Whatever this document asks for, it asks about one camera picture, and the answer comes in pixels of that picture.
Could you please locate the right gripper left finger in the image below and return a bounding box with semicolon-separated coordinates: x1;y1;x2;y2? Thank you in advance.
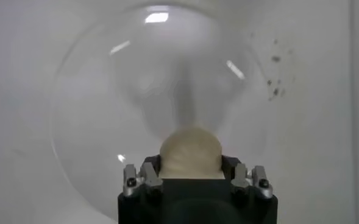
123;154;165;198

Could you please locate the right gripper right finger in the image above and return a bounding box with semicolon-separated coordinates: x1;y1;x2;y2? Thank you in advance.
220;154;274;199

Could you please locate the white steamed baozi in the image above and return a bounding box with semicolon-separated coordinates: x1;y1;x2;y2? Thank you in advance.
158;124;224;180

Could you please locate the white round plate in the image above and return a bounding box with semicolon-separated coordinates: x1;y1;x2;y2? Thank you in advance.
49;2;268;224

